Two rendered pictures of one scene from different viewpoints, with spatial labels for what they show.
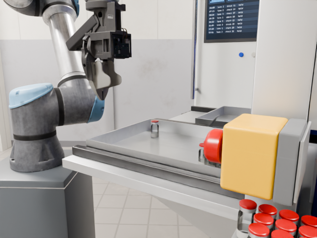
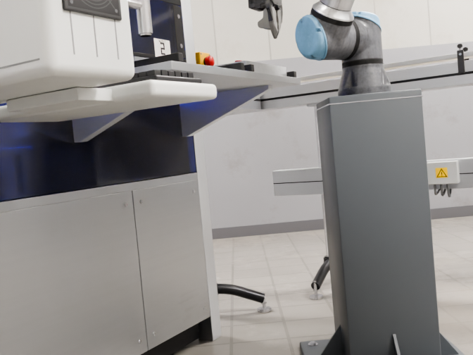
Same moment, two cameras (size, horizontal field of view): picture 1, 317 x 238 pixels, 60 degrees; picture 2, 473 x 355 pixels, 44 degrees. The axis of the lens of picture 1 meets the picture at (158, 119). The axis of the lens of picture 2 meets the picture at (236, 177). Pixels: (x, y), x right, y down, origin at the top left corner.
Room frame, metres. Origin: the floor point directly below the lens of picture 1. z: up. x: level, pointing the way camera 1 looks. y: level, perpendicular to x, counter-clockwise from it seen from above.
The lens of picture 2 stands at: (2.47, -0.09, 0.68)
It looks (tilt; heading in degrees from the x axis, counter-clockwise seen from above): 3 degrees down; 178
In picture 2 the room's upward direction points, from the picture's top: 5 degrees counter-clockwise
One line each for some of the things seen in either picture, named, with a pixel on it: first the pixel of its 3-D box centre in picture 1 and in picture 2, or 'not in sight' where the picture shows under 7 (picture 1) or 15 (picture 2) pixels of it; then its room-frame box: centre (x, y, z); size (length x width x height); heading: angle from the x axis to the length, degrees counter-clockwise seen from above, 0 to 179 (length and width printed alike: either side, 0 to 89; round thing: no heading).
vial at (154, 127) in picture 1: (154, 129); not in sight; (0.73, 0.01, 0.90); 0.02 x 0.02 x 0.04
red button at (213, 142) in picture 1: (221, 146); (208, 61); (0.31, -0.07, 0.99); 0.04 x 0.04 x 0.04; 58
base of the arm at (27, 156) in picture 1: (37, 146); (363, 79); (0.78, 0.36, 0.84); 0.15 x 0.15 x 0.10
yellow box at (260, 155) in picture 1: (262, 153); (198, 63); (0.28, -0.11, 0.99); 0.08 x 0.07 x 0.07; 58
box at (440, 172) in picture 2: not in sight; (443, 172); (0.12, 0.83, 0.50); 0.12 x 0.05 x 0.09; 58
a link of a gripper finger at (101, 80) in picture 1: (102, 81); (271, 25); (0.62, 0.13, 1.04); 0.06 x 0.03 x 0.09; 58
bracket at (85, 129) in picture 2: not in sight; (124, 110); (0.96, -0.30, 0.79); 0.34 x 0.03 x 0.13; 58
